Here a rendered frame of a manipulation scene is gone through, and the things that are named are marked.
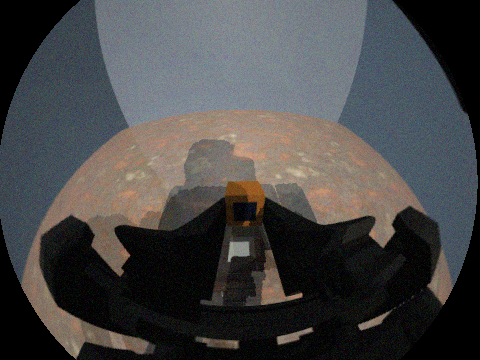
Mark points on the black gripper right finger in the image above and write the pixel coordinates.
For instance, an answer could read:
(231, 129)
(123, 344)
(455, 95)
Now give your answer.
(299, 245)

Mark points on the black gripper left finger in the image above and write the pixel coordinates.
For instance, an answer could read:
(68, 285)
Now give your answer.
(195, 247)

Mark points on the orange block with dark square mark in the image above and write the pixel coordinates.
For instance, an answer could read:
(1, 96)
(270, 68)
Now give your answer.
(244, 203)

